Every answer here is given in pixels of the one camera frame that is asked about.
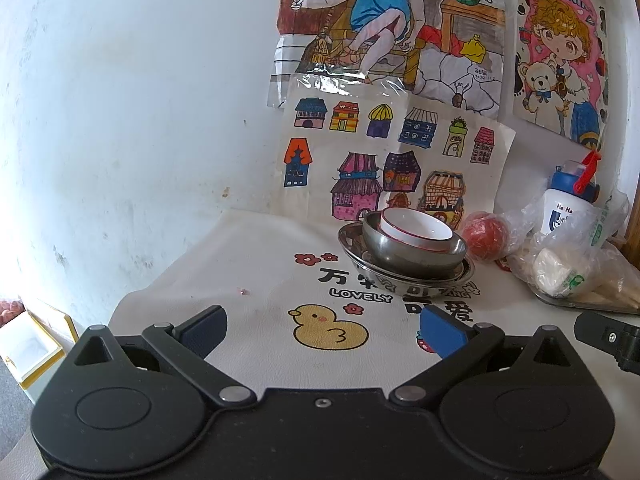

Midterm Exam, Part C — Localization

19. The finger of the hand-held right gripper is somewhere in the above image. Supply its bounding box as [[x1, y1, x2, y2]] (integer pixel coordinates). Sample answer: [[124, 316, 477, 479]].
[[573, 311, 640, 376]]

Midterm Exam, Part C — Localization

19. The coloured child drawing poster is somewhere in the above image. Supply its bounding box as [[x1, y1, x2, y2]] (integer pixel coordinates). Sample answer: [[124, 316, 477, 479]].
[[270, 0, 508, 121]]

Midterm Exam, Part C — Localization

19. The red ball in plastic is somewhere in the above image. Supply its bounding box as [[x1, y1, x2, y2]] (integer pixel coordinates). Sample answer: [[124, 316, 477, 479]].
[[460, 211, 511, 262]]

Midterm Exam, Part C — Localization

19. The coloured bear drawing poster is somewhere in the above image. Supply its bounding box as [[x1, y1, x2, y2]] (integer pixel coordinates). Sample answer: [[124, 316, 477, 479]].
[[512, 0, 608, 148]]

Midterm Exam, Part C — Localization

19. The stainless steel plate with sticker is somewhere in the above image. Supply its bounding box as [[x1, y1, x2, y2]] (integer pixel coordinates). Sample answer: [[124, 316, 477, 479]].
[[337, 220, 476, 288]]

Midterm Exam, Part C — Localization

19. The white printed table mat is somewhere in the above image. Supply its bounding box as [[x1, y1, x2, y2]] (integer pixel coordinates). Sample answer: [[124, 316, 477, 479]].
[[107, 210, 538, 396]]

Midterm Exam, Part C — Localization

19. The clear plastic bag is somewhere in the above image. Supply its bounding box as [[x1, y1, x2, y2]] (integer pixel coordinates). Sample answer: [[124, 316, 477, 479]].
[[500, 190, 640, 306]]

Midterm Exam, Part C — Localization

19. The metal tray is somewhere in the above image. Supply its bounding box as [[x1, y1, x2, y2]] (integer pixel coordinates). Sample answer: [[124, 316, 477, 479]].
[[530, 280, 640, 316]]

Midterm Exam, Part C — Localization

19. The red bundle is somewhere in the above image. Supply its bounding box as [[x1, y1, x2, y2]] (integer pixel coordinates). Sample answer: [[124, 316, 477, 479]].
[[0, 299, 23, 326]]

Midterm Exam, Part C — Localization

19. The white bottle with blue lid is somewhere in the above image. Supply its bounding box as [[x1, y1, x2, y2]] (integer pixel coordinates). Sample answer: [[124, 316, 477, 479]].
[[542, 150, 603, 241]]

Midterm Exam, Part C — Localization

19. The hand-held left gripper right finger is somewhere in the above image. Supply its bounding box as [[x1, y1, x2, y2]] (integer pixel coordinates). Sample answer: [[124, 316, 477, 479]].
[[389, 306, 581, 407]]

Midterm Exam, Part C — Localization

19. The stainless steel bowl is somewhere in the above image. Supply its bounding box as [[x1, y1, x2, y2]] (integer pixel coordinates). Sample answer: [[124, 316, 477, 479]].
[[361, 210, 469, 281]]

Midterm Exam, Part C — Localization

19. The beige wrapped bundle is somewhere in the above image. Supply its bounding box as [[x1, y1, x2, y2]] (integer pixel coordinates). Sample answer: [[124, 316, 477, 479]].
[[590, 252, 640, 306]]

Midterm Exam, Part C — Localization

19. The white box with yellow edges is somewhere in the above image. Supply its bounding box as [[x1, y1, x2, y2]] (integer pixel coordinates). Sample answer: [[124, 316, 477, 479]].
[[0, 300, 81, 403]]

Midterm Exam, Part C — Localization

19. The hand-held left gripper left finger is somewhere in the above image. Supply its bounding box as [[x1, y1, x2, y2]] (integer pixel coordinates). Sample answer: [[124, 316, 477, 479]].
[[65, 305, 258, 407]]

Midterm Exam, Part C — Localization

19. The coloured houses drawing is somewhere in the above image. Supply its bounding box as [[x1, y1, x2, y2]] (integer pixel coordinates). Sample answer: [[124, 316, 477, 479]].
[[272, 77, 517, 226]]

